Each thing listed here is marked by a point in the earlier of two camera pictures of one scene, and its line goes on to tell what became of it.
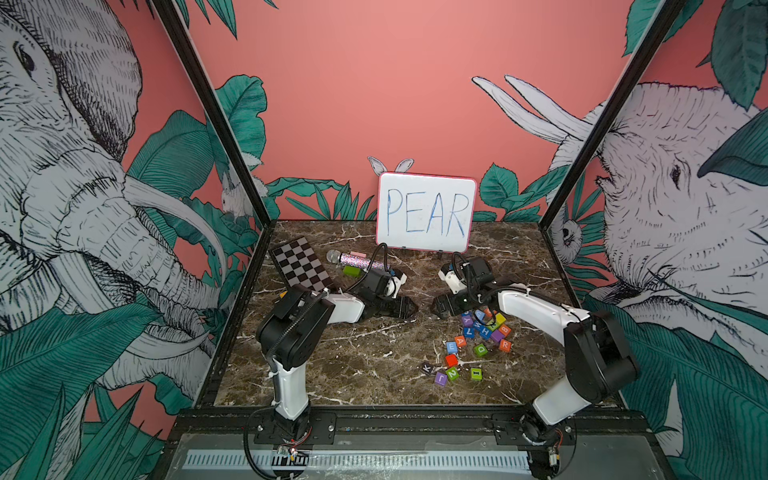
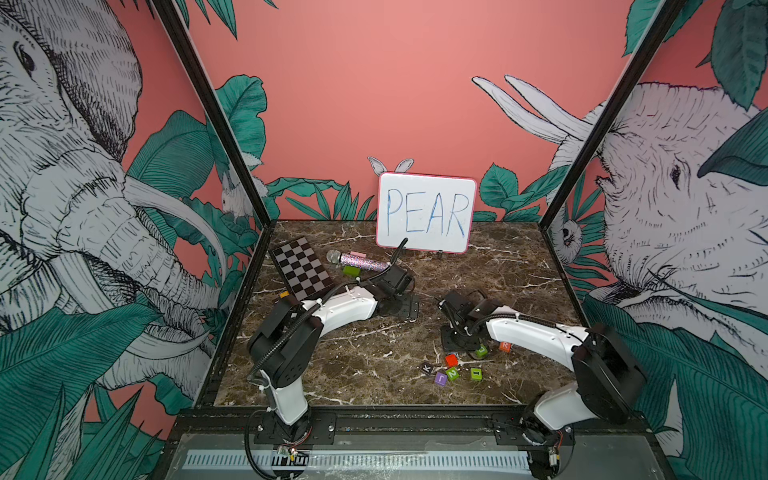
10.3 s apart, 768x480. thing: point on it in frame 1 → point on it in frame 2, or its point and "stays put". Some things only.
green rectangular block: (352, 271) stays put
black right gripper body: (466, 298) → (453, 339)
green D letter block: (481, 350) stays put
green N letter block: (453, 373) stays put
